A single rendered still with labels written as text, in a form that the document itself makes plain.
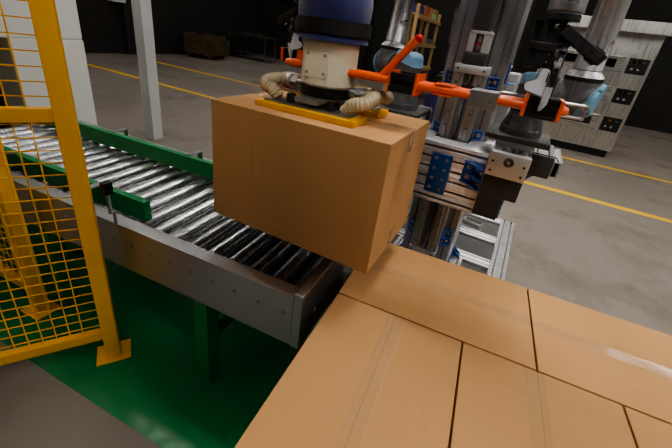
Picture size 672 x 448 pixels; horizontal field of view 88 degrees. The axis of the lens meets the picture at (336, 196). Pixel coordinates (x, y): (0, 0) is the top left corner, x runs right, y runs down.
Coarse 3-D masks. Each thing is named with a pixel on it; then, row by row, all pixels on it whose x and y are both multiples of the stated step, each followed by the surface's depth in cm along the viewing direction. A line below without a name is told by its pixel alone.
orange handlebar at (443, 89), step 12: (288, 60) 111; (300, 60) 110; (348, 72) 103; (360, 72) 102; (372, 72) 104; (420, 84) 95; (432, 84) 94; (444, 84) 92; (444, 96) 93; (456, 96) 92; (468, 96) 90; (504, 96) 90; (564, 108) 82
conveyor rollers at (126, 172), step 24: (24, 144) 193; (48, 144) 196; (96, 144) 203; (96, 168) 178; (120, 168) 180; (144, 168) 183; (168, 168) 187; (144, 192) 157; (168, 192) 167; (192, 192) 169; (168, 216) 147; (192, 216) 147; (216, 216) 148; (216, 240) 137; (240, 240) 136; (264, 240) 136; (264, 264) 122; (288, 264) 123
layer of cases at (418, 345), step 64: (384, 256) 136; (320, 320) 102; (384, 320) 105; (448, 320) 109; (512, 320) 112; (576, 320) 116; (320, 384) 84; (384, 384) 86; (448, 384) 88; (512, 384) 90; (576, 384) 93; (640, 384) 96
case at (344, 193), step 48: (240, 96) 117; (240, 144) 109; (288, 144) 101; (336, 144) 93; (384, 144) 87; (240, 192) 116; (288, 192) 106; (336, 192) 98; (384, 192) 93; (288, 240) 113; (336, 240) 104; (384, 240) 111
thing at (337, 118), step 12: (288, 96) 106; (276, 108) 105; (288, 108) 103; (300, 108) 103; (312, 108) 102; (324, 108) 104; (324, 120) 99; (336, 120) 97; (348, 120) 96; (360, 120) 99
